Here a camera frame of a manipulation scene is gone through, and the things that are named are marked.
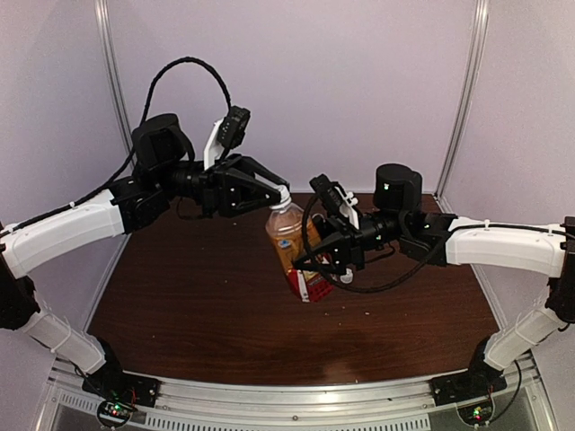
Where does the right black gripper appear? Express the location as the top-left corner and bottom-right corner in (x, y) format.
(284, 209), (407, 275)

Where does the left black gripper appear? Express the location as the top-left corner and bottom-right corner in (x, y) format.
(155, 152), (289, 217)

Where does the white flip bottle cap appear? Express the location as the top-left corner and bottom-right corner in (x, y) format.
(340, 271), (354, 285)

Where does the white tea bottle cap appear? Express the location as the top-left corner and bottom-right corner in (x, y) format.
(277, 185), (291, 206)

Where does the amber tea bottle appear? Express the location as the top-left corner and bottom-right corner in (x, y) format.
(265, 197), (333, 303)

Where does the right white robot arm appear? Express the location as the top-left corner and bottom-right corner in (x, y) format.
(293, 163), (574, 397)

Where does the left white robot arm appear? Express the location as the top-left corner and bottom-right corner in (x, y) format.
(1, 107), (289, 399)

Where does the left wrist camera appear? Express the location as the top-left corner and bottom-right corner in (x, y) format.
(203, 106), (251, 170)

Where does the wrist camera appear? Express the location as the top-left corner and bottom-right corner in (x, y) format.
(309, 174), (359, 230)
(203, 106), (251, 170)

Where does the right black braided cable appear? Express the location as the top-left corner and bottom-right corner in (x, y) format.
(301, 192), (432, 294)

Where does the black braided cable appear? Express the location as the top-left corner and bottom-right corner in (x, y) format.
(4, 56), (234, 234)
(301, 192), (432, 294)

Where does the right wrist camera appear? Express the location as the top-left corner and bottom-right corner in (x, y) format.
(309, 174), (359, 230)

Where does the left black braided cable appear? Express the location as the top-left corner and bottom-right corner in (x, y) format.
(4, 56), (234, 234)

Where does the front aluminium rail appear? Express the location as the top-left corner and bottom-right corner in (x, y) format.
(32, 354), (559, 430)

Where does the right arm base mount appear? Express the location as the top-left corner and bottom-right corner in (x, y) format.
(429, 369), (508, 427)

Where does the left aluminium frame post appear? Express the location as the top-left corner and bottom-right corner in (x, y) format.
(94, 0), (130, 151)

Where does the aluminium frame post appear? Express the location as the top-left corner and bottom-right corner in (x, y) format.
(434, 0), (490, 202)
(94, 0), (130, 151)

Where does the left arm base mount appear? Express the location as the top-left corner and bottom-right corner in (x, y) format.
(75, 366), (160, 430)

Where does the right aluminium frame post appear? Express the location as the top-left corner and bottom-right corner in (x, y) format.
(434, 0), (490, 202)

